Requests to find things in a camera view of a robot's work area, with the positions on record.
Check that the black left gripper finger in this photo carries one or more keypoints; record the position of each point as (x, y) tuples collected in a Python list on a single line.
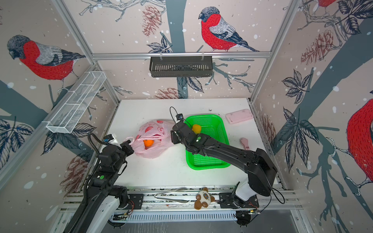
[(110, 139), (127, 148)]

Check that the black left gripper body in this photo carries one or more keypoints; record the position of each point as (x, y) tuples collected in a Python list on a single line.
[(122, 156)]

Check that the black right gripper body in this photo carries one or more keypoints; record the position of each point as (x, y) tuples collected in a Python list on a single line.
[(185, 143)]

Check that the yellow fruit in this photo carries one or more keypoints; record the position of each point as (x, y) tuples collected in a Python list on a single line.
[(196, 129)]

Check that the orange fruit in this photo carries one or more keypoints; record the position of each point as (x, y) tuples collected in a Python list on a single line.
[(148, 143)]

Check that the green plastic basket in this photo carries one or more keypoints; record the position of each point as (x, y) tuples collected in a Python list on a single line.
[(213, 126)]

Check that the pink plastic bag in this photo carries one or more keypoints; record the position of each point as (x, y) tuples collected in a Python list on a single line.
[(157, 130)]

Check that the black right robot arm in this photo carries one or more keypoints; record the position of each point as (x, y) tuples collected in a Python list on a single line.
[(258, 166)]

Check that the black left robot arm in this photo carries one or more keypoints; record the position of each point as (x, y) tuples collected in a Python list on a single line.
[(101, 195)]

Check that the metal tongs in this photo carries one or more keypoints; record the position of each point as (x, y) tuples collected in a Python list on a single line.
[(172, 195)]

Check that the brown white plush toy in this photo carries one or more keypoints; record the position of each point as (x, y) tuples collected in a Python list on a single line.
[(203, 199)]

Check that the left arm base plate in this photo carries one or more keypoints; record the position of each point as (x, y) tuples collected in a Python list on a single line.
[(135, 201)]

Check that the white wire mesh shelf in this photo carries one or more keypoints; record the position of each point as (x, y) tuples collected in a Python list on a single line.
[(67, 116)]

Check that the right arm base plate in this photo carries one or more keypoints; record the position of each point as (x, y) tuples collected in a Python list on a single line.
[(232, 201)]

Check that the black hanging wall basket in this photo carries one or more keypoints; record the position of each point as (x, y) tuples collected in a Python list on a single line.
[(181, 66)]

